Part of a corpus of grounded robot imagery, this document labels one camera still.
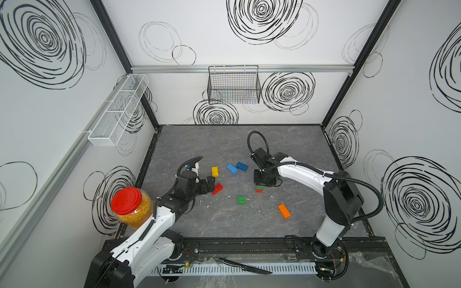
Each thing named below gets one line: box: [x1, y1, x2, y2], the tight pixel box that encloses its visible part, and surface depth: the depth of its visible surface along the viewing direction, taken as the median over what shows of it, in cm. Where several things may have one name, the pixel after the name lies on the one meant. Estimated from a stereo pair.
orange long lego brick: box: [277, 203, 292, 219], surface depth 84 cm
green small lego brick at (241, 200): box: [237, 195, 246, 206], surface depth 86 cm
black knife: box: [218, 257, 273, 275], surface depth 72 cm
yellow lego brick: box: [211, 166, 220, 178], surface depth 98 cm
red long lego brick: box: [211, 183, 224, 196], surface depth 93 cm
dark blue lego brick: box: [235, 161, 250, 173], surface depth 101 cm
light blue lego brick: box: [225, 163, 239, 176], surface depth 101 cm
